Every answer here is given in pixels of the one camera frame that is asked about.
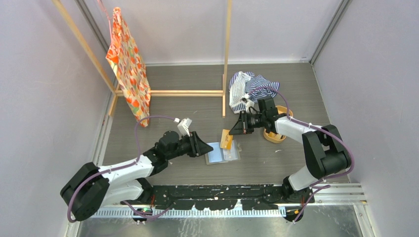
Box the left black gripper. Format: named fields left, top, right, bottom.
left=166, top=131, right=212, bottom=160

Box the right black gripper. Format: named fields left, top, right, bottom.
left=230, top=110, right=266, bottom=135

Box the gold VIP card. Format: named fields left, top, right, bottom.
left=220, top=129, right=233, bottom=150

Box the clear grey card holder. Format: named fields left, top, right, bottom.
left=205, top=140, right=242, bottom=165

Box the yellow oval tray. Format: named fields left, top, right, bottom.
left=263, top=106, right=287, bottom=144

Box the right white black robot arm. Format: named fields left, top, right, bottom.
left=229, top=96, right=352, bottom=203

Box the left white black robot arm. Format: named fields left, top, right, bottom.
left=60, top=131, right=213, bottom=223

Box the silver VIP card front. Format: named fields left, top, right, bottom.
left=225, top=144, right=240, bottom=161

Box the blue white striped cloth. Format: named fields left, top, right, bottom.
left=228, top=71, right=280, bottom=114

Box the orange floral cloth bag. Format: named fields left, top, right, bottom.
left=106, top=7, right=151, bottom=127

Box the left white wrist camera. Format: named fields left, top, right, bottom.
left=177, top=118, right=192, bottom=136

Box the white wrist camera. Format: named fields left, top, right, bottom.
left=177, top=118, right=192, bottom=136
left=240, top=94, right=254, bottom=113

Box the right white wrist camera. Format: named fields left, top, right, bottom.
left=240, top=94, right=254, bottom=113

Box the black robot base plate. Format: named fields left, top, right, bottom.
left=120, top=185, right=316, bottom=211

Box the wooden rack frame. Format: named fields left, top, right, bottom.
left=52, top=0, right=233, bottom=117

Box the aluminium rail frame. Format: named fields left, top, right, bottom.
left=65, top=183, right=377, bottom=237

